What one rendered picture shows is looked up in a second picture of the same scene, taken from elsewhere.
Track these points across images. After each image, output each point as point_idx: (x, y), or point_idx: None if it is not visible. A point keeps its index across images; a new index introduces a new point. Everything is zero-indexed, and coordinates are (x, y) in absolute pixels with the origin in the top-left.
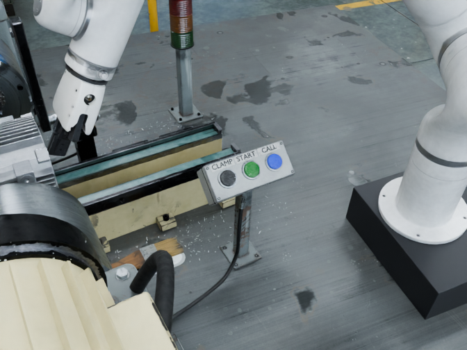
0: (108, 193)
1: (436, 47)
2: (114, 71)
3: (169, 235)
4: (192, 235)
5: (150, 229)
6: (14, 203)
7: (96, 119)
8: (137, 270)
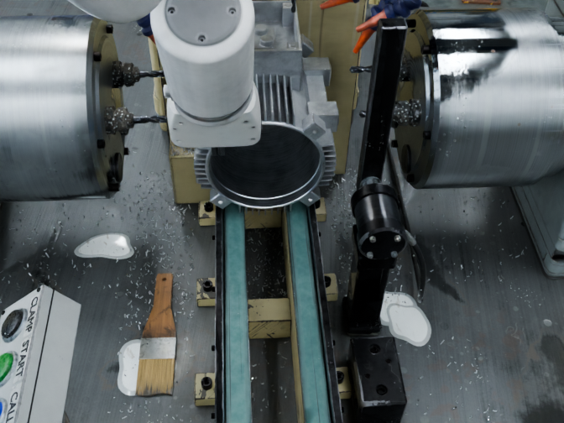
0: (232, 272)
1: None
2: (182, 111)
3: (181, 389)
4: (164, 421)
5: (211, 367)
6: (49, 44)
7: (170, 133)
8: (143, 328)
